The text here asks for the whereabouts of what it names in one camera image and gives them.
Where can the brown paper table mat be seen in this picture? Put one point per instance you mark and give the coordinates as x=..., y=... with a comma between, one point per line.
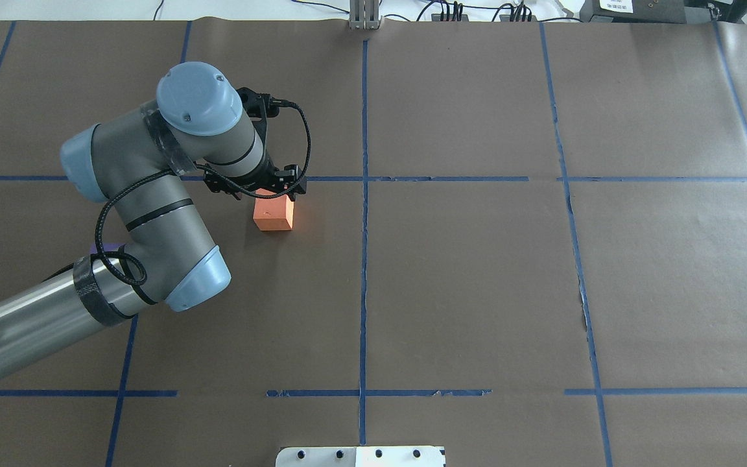
x=526, y=243

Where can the aluminium frame post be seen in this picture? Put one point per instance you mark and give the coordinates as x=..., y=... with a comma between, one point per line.
x=364, y=14

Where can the white pedestal column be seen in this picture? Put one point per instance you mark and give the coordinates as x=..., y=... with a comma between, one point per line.
x=362, y=456

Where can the black box with label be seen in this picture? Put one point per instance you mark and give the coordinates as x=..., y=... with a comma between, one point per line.
x=671, y=12

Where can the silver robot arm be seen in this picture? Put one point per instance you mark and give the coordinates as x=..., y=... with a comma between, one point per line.
x=151, y=245

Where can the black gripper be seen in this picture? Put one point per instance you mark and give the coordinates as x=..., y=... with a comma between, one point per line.
x=262, y=176

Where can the purple foam cube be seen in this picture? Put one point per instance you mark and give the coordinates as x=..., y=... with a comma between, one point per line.
x=107, y=247

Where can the orange foam cube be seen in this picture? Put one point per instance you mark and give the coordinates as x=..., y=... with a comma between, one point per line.
x=274, y=214

